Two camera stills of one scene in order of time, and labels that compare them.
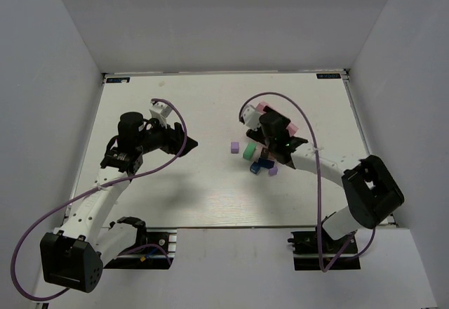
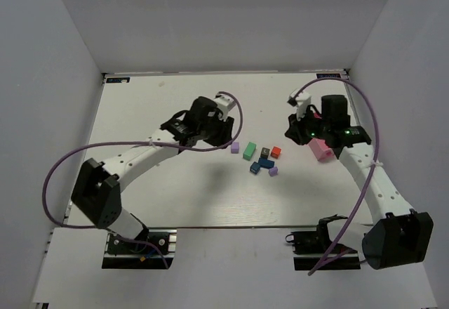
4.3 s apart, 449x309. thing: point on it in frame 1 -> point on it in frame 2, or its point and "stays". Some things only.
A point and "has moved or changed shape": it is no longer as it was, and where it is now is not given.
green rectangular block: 249,150 stays
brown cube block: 264,152 stays
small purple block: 273,171 stays
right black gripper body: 262,140 -> 296,133
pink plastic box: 292,128 has moved or changed shape
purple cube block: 234,147 stays
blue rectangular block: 266,163 stays
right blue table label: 328,76 stays
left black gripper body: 175,140 -> 220,135
